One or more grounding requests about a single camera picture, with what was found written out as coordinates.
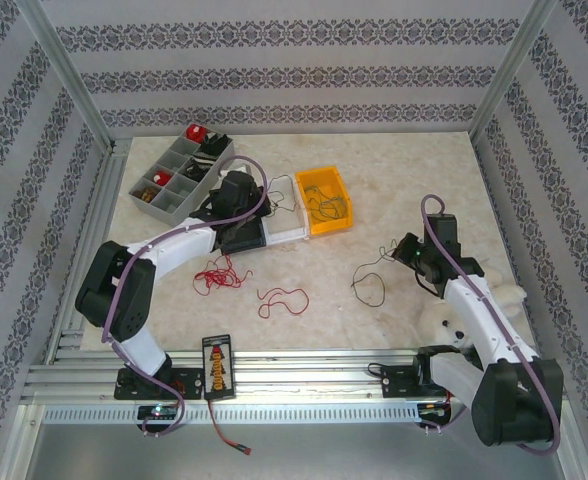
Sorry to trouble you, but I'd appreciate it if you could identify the thin black cable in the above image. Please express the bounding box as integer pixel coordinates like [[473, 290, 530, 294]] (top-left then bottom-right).
[[351, 241, 400, 306], [265, 174, 301, 220]]

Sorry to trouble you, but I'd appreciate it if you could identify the thin red cable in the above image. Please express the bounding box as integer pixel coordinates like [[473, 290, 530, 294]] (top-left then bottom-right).
[[193, 253, 254, 297], [257, 287, 310, 319]]

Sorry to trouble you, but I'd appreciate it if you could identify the white plastic bin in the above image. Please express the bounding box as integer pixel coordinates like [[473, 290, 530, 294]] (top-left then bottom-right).
[[261, 177, 311, 245]]

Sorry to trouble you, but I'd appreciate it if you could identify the black plastic bin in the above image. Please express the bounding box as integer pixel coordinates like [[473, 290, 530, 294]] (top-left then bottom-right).
[[218, 219, 269, 256]]

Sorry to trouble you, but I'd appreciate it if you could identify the black white striped part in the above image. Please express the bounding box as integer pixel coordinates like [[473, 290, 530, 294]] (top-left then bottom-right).
[[182, 152, 218, 180]]

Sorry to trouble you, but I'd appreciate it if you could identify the grey compartment organizer tray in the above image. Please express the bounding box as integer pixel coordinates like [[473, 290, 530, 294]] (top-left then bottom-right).
[[128, 130, 238, 230]]

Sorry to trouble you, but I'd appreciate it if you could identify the black clip part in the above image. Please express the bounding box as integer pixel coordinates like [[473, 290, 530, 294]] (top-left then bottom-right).
[[197, 131, 228, 155]]

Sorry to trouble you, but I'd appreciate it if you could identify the yellow plastic bin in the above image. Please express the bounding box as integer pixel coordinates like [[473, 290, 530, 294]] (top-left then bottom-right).
[[293, 165, 355, 236]]

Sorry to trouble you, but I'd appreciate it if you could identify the white plush toy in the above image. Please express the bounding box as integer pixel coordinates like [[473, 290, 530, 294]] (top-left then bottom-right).
[[418, 267, 528, 351]]

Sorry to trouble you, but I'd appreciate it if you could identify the black device with orange print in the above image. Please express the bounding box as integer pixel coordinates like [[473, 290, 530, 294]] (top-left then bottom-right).
[[201, 333, 238, 401]]

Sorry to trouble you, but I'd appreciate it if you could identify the perforated metal strip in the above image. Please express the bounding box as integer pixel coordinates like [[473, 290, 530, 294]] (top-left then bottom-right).
[[38, 403, 423, 426]]

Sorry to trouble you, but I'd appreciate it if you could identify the red black lead with plug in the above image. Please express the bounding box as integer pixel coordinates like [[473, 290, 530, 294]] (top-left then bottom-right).
[[208, 397, 254, 457]]

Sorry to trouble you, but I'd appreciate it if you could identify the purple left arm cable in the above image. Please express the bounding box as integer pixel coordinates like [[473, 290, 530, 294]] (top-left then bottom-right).
[[101, 156, 270, 440]]

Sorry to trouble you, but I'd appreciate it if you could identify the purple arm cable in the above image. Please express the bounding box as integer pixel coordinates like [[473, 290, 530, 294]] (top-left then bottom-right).
[[420, 193, 563, 456], [101, 156, 270, 440]]

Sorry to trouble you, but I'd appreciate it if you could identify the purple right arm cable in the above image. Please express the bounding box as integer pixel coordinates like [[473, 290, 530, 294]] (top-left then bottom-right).
[[420, 193, 563, 456]]

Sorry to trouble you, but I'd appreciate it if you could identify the thin green cable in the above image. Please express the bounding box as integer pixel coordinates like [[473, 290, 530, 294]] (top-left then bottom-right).
[[305, 183, 350, 222]]

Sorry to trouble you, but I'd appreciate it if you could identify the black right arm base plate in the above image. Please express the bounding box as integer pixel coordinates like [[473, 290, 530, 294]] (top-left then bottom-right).
[[381, 362, 450, 400]]

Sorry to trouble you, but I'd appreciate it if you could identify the aluminium side rail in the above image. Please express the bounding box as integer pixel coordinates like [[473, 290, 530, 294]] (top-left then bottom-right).
[[43, 141, 134, 366]]

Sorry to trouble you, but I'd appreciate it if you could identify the aluminium front rail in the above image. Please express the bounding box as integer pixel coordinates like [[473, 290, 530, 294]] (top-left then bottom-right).
[[21, 348, 565, 404]]

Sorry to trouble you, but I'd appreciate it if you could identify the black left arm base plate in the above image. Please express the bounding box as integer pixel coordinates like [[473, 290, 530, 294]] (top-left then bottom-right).
[[113, 367, 205, 401]]

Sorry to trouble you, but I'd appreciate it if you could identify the aluminium frame post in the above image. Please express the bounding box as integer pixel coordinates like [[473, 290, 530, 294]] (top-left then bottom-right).
[[466, 0, 560, 139], [15, 0, 118, 151]]

